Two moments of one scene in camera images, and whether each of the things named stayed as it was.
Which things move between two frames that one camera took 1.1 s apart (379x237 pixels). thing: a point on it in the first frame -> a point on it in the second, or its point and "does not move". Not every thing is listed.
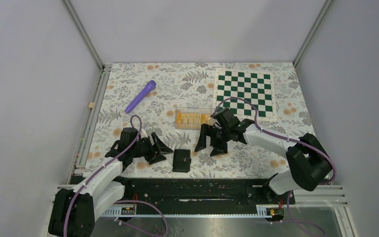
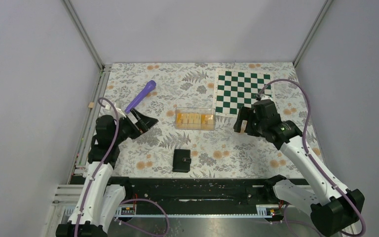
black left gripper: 162,148 -> 144,123
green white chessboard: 257,86 does not move
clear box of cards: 192,118 does not move
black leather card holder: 181,160 does not move
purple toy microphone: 150,85 does not move
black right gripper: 218,148 -> 243,114
